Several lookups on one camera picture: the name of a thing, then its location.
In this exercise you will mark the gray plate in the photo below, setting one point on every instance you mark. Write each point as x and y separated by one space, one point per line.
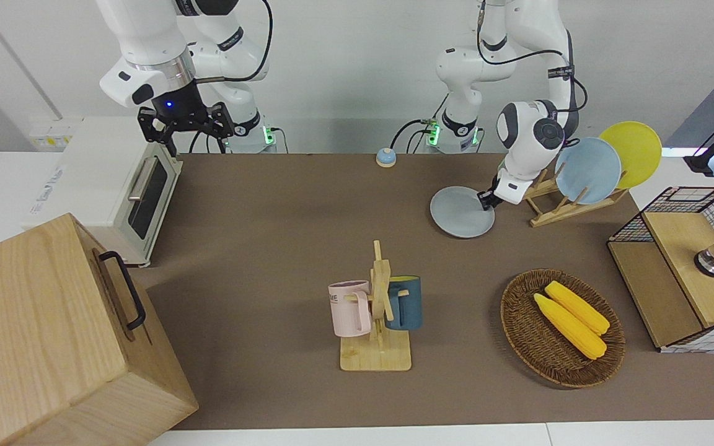
456 214

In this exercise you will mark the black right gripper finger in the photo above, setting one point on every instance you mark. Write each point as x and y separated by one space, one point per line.
154 127
220 121

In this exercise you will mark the yellow plate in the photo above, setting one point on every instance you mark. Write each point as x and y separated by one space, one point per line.
636 148

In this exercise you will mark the dark blue mug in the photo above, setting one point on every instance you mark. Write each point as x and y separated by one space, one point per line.
408 306

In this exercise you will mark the blue call bell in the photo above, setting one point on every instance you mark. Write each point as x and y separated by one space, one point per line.
385 158

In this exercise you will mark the white wall socket strip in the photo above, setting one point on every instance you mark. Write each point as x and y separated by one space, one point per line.
50 139

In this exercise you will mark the brown table mat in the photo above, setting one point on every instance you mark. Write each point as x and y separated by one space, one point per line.
270 217

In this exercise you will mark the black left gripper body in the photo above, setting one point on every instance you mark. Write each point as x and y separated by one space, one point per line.
495 193

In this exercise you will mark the white toaster oven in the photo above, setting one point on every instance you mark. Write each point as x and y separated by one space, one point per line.
96 167

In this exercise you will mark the wooden plate rack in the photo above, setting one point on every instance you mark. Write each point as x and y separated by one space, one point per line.
549 217

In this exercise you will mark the light blue plate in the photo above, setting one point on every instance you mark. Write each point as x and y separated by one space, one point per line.
592 170

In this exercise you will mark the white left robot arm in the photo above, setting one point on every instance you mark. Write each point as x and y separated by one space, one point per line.
518 155

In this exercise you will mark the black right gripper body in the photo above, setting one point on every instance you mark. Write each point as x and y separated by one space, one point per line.
180 105

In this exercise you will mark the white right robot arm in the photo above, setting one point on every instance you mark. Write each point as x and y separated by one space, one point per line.
146 37

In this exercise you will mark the wooden drawer box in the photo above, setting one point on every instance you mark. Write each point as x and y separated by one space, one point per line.
35 322

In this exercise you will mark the yellow corn cob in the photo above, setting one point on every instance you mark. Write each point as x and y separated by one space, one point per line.
580 306
568 328

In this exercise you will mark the brown wicker basket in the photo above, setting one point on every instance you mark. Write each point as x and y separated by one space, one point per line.
537 347

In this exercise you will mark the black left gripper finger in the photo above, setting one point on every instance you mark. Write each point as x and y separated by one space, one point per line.
486 200

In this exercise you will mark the pink mug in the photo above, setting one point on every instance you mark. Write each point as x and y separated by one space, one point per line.
348 313

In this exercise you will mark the wooden mug rack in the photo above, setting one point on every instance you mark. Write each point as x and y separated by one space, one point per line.
375 356

